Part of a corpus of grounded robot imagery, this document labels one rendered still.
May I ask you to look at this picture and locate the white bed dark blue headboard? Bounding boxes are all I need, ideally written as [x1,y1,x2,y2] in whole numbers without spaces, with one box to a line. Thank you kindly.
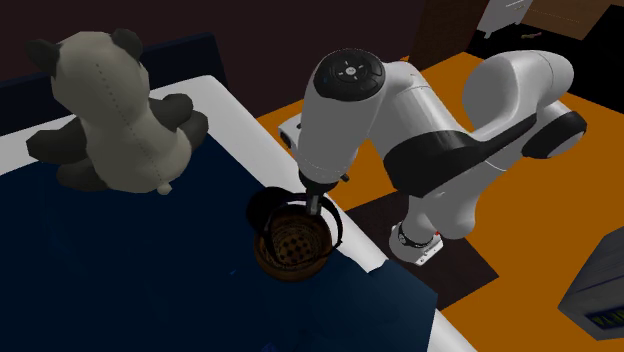
[0,31,480,352]

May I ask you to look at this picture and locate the white cabinet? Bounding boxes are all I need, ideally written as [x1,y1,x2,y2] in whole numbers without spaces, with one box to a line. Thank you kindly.
[476,0,534,40]

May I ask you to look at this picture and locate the brown wooden furniture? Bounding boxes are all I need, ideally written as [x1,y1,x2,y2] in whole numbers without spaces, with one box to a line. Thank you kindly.
[520,0,613,42]

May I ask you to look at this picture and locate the brown woven basket black handles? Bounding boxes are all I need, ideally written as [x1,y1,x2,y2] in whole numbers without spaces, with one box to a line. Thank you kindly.
[245,186,345,284]

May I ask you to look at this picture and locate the dark blue blanket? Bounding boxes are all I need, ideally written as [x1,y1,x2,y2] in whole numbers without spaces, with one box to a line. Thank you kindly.
[0,132,439,352]

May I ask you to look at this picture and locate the dark robot stand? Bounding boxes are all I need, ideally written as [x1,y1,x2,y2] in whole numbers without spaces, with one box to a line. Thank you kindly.
[344,188,501,312]

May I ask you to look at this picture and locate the dark grey box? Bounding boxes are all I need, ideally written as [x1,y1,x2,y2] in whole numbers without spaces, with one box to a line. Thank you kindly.
[557,225,624,342]

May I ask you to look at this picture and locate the black and white panda plush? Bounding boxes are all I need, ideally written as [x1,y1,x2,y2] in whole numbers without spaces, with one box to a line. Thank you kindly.
[25,27,210,196]

